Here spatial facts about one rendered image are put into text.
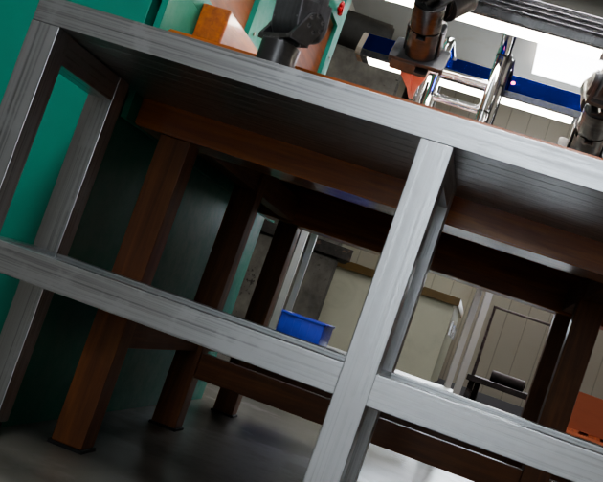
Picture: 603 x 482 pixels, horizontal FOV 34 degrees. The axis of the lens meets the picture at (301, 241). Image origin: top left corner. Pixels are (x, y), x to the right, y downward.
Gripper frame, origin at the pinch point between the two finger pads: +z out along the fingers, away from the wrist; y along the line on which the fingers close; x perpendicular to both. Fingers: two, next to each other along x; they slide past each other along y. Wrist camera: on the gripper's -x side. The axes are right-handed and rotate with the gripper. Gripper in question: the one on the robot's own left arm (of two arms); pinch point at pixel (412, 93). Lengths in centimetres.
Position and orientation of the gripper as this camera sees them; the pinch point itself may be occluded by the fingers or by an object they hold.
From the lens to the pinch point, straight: 190.6
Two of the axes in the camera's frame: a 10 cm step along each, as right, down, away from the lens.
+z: -0.9, 7.0, 7.1
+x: -3.6, 6.4, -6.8
